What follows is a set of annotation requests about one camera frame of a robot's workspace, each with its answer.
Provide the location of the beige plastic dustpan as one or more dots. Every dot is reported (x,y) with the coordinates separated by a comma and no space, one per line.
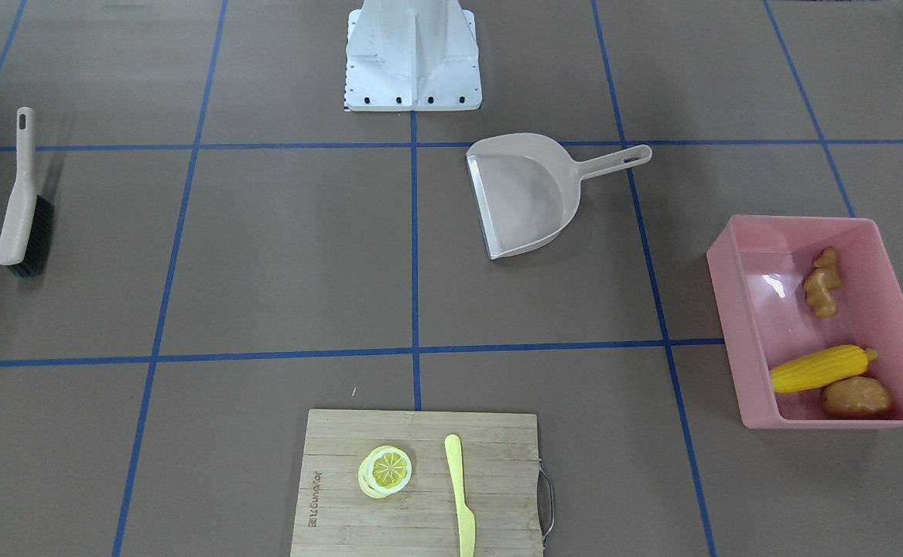
(527,188)

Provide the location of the tan ginger root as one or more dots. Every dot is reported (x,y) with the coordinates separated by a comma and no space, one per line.
(821,283)

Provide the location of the yellow corn cob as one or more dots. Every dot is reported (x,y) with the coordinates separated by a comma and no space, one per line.
(822,368)

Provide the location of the brown potato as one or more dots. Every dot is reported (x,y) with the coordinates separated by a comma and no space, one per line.
(857,398)

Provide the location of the beige hand brush black bristles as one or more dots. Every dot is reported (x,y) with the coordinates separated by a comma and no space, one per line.
(27,225)

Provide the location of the pink plastic bin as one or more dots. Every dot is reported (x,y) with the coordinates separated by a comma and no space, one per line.
(757,265)

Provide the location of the bamboo cutting board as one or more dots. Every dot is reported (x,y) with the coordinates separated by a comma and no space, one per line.
(501,470)

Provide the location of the yellow lemon slices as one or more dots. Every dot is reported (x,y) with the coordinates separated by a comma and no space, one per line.
(384,472)

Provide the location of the yellow plastic knife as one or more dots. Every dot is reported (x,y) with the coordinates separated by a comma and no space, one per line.
(466,521)

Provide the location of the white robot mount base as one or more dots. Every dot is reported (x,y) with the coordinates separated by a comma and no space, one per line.
(412,56)

